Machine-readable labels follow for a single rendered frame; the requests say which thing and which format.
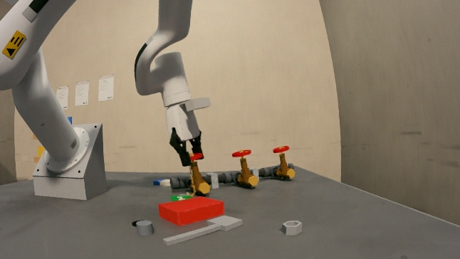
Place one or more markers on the red rectangular block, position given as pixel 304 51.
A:
pixel 190 210

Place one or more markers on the grey pipe with three brass valves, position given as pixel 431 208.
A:
pixel 247 176

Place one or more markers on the grey hex nut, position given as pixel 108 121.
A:
pixel 291 228

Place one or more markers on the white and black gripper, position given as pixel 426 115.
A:
pixel 182 126

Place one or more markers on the grey cylinder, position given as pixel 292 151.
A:
pixel 144 228

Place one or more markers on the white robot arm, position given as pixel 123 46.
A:
pixel 22 69

